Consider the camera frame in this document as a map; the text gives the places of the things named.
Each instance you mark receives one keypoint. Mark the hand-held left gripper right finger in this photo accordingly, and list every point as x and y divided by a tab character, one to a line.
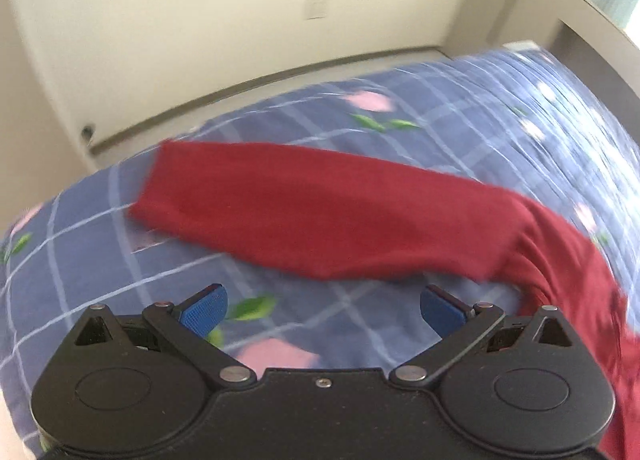
441	311

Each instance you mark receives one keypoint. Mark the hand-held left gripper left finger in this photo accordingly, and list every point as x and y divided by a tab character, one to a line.
204	314

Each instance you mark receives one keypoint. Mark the blue plaid floral blanket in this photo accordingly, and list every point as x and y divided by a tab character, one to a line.
440	104

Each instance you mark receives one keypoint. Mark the red knit garment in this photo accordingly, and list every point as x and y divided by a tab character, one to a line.
300	210

